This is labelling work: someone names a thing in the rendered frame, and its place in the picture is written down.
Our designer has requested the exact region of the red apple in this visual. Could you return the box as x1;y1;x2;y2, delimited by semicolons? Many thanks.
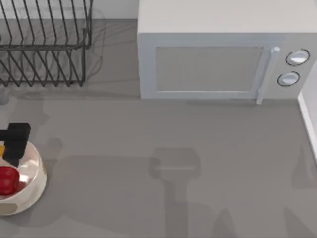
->
0;166;20;196

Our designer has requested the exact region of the large microwave knob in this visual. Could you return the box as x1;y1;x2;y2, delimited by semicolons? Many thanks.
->
285;48;311;66

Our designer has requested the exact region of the black wire dish rack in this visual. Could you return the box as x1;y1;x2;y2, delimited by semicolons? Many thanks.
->
0;0;94;88

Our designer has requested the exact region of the pale microwave door handle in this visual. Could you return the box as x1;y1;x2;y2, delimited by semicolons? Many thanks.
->
256;46;281;105

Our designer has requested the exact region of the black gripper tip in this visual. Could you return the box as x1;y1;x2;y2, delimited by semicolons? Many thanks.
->
0;122;32;167

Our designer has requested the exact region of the small microwave knob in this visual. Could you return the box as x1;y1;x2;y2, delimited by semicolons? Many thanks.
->
276;71;301;87

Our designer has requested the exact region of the pale microwave oven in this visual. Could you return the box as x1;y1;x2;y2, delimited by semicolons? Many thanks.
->
137;0;317;105

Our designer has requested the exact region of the microwave oven door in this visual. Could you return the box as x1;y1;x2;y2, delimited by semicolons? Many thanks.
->
138;34;272;100

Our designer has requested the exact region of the shiny cream bowl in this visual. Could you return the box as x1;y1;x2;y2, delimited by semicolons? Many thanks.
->
0;140;48;216

